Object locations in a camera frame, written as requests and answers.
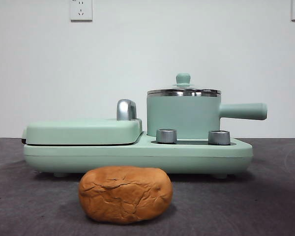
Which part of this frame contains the mint green griddle cover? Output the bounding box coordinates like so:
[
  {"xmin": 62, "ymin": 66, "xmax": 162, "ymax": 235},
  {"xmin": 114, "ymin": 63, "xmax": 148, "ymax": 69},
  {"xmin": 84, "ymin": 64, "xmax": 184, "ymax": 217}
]
[{"xmin": 21, "ymin": 99, "xmax": 144, "ymax": 146}]

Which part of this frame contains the glass lid with green knob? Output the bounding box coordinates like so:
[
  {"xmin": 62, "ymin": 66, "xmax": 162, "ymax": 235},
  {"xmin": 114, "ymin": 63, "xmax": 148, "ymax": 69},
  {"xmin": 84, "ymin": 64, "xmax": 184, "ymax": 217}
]
[{"xmin": 147, "ymin": 72, "xmax": 222, "ymax": 95}]

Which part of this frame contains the mint green breakfast machine base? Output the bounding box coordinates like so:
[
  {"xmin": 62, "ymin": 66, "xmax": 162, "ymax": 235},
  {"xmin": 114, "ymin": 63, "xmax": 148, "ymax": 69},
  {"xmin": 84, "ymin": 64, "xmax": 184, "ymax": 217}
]
[{"xmin": 23, "ymin": 131, "xmax": 254, "ymax": 178}]

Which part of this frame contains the silver control knob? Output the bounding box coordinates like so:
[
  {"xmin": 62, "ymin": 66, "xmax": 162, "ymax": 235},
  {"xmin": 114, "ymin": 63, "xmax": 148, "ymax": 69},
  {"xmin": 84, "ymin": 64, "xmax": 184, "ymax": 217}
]
[
  {"xmin": 156, "ymin": 128, "xmax": 178, "ymax": 144},
  {"xmin": 207, "ymin": 129, "xmax": 232, "ymax": 146}
]

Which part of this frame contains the brown potato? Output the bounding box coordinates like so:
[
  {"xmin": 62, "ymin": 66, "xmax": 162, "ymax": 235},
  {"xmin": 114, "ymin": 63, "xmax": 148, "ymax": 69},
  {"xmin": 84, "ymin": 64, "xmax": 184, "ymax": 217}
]
[{"xmin": 78, "ymin": 166, "xmax": 174, "ymax": 225}]

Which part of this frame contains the mint green handled pot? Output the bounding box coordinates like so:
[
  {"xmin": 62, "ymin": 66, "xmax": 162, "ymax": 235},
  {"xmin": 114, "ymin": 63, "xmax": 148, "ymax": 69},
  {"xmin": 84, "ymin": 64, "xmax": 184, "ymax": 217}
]
[{"xmin": 146, "ymin": 89, "xmax": 268, "ymax": 138}]

